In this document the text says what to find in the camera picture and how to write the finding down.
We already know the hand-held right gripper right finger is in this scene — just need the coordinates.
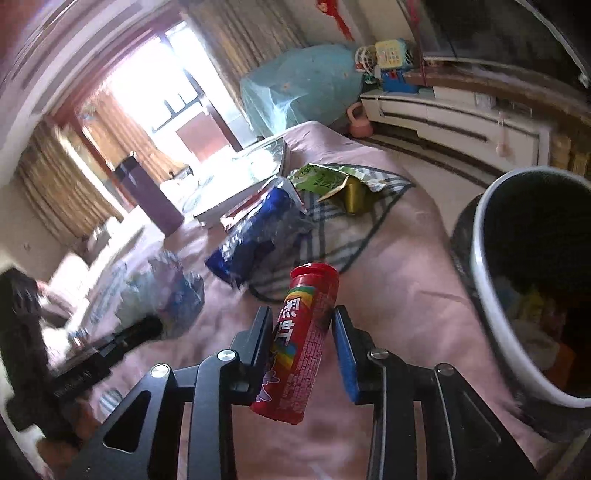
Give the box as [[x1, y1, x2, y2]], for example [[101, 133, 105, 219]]
[[331, 305, 542, 480]]

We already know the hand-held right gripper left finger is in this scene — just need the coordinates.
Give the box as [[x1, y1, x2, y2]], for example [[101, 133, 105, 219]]
[[68, 305, 274, 480]]

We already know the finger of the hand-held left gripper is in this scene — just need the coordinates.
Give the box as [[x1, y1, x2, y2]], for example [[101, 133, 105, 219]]
[[68, 316, 164, 366]]

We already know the red candy tube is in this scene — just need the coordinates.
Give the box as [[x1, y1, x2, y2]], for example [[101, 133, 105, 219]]
[[249, 263, 342, 425]]

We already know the clear plastic bag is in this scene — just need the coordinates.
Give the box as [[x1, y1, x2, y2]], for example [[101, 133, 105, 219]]
[[115, 251, 205, 341]]

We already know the white rimmed black trash bin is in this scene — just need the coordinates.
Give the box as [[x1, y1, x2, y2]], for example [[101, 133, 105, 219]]
[[450, 167, 591, 456]]

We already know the person's left hand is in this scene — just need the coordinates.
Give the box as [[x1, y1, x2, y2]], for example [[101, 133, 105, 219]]
[[41, 398, 101, 463]]

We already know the beige sofa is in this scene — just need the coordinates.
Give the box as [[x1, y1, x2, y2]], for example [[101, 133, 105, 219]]
[[39, 220, 122, 326]]

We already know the pink plaid tablecloth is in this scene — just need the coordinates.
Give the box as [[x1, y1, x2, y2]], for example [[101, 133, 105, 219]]
[[41, 120, 556, 480]]

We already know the blue snack bag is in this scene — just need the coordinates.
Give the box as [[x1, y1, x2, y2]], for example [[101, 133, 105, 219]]
[[204, 185, 315, 292]]

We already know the purple thermos bottle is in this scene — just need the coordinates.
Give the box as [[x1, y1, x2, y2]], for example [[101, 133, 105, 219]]
[[114, 154, 186, 239]]

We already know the beige patterned curtain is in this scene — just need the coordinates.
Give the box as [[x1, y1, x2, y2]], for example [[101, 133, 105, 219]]
[[87, 91, 182, 182], [13, 128, 126, 241], [184, 0, 320, 89]]

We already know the picture book box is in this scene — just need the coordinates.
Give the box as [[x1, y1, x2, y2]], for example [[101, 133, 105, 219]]
[[191, 137, 290, 230]]

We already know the green foil snack bag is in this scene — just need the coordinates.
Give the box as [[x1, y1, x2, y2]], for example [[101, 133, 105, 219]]
[[288, 162, 414, 205]]

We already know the brown balcony cabinet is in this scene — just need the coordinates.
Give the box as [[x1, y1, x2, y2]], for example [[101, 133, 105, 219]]
[[175, 114, 232, 163]]

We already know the white television cabinet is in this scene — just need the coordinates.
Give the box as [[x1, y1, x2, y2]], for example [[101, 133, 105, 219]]
[[359, 87, 553, 172]]

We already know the teal covered furniture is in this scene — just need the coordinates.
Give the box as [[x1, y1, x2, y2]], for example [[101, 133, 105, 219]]
[[239, 43, 366, 140]]

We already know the white cage ball toy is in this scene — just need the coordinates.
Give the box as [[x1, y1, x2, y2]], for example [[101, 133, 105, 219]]
[[354, 45, 378, 75]]

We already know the yellow green toy box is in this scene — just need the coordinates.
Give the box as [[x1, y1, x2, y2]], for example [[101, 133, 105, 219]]
[[373, 39, 413, 70]]

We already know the brown wooden television shelf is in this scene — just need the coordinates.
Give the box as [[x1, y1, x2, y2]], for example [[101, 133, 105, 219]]
[[417, 59, 591, 145]]

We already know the black flat television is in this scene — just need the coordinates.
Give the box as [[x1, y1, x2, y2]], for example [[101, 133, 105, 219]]
[[405, 0, 591, 89]]

